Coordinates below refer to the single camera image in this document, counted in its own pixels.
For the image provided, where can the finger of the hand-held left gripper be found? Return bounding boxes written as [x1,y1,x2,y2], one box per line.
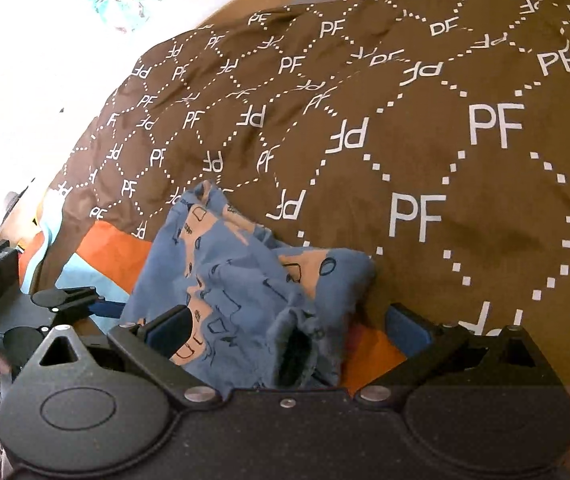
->
[32,285,128,319]

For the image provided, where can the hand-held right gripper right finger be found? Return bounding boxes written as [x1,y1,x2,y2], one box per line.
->
[355,304,566,404]

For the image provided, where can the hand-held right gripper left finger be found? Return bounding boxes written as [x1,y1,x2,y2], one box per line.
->
[12,304,222,407]

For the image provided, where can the blue pants with orange print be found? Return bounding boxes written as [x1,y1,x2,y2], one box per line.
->
[119,179,379,392]

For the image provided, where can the colourful bed sheet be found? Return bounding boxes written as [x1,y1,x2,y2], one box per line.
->
[18,190,408,397]

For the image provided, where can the brown printed blanket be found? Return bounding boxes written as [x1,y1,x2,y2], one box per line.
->
[40,0,570,391]

